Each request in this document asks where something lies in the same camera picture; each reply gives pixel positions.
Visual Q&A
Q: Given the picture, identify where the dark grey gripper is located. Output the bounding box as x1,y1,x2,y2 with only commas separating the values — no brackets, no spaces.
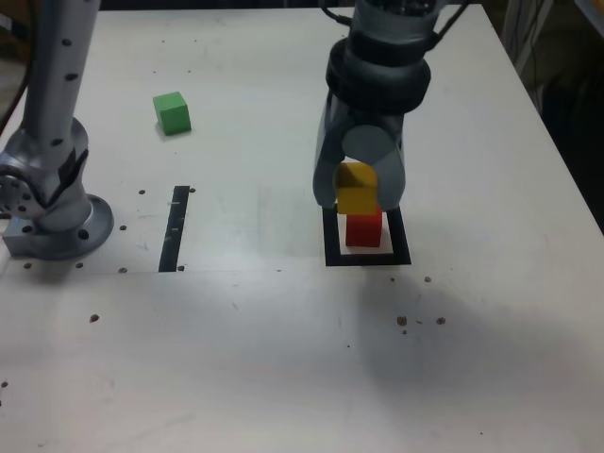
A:
312,92,408,210

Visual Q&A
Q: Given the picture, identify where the yellow cube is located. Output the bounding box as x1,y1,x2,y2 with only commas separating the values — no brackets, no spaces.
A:
333,161,382,215

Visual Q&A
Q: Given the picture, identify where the red cube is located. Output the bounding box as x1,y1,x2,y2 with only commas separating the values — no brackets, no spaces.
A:
344,211,383,249

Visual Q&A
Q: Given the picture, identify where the green cube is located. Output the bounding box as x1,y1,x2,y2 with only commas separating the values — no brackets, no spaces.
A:
152,91,192,137

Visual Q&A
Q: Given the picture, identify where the black tape square outline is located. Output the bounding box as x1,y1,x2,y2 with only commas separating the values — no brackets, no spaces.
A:
321,205,412,268

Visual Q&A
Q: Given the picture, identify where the black tape strip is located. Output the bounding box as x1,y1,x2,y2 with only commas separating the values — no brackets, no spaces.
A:
158,185,191,274

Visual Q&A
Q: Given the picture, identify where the black cable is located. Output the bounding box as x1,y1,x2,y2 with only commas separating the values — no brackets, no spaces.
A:
427,0,471,39
318,0,354,27

